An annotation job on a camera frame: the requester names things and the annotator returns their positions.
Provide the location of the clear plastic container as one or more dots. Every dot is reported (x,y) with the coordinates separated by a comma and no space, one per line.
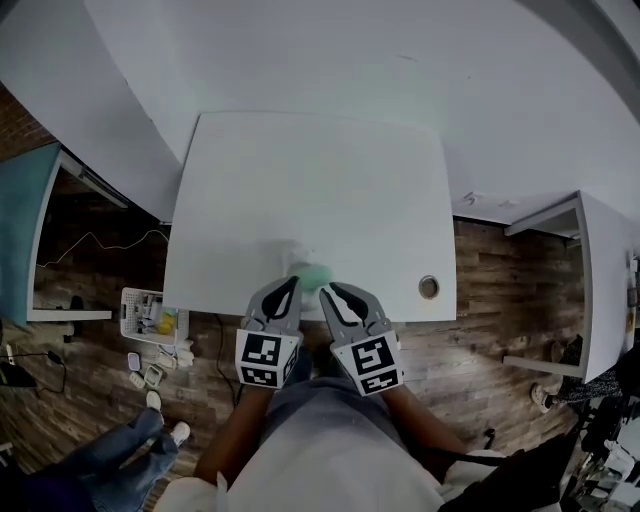
(153,376)

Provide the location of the white ribbed plastic lid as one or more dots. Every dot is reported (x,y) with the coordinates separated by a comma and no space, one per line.
(135,380)

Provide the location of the grey metal bar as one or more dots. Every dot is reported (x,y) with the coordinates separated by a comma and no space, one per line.
(102,187)

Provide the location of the white cloth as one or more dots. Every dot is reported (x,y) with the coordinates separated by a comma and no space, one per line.
(185,351)

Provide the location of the small black object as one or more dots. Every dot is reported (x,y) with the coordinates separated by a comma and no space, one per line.
(76,302)

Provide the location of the black equipment stand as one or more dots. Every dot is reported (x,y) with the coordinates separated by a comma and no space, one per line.
(610,440)

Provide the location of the person's left forearm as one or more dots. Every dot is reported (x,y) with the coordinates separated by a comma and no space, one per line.
(235,435)

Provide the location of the person's right forearm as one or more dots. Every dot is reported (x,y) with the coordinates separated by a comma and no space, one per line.
(420,425)

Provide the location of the black bag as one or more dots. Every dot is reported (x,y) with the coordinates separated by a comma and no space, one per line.
(510,475)

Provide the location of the green item in basket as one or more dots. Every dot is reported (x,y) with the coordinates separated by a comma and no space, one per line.
(169,314)

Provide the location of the white side desk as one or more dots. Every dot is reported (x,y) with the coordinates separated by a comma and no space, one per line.
(605,280)

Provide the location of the white plastic basket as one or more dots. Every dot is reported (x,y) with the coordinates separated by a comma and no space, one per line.
(135,312)

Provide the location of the green soap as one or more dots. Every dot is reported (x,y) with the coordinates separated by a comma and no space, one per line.
(315,275)

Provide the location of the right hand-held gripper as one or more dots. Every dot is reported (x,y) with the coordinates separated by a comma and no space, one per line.
(370,360)

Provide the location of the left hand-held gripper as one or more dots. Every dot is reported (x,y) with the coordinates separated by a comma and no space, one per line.
(262,352)

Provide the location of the teal table with white frame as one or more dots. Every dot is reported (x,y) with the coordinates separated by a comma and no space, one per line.
(20,225)

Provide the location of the yellow item in basket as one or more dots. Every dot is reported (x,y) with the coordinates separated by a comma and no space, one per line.
(166,327)

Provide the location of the person's white shirt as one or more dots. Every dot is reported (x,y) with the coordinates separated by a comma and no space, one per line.
(325,450)

